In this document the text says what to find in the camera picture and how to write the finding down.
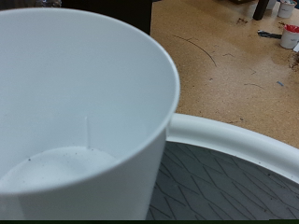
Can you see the white coffee pod red lid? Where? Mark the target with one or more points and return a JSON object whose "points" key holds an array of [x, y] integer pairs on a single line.
{"points": [[289, 39]]}

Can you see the white two-tier turntable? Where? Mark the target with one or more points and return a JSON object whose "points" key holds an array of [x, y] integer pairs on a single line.
{"points": [[233, 140]]}

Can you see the black flat scrap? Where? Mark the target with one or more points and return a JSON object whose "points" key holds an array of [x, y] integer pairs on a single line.
{"points": [[269, 34]]}

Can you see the clear water reservoir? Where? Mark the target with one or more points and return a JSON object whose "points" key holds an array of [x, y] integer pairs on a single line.
{"points": [[46, 3]]}

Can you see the black post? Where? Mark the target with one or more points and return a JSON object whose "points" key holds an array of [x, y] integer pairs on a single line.
{"points": [[261, 9]]}

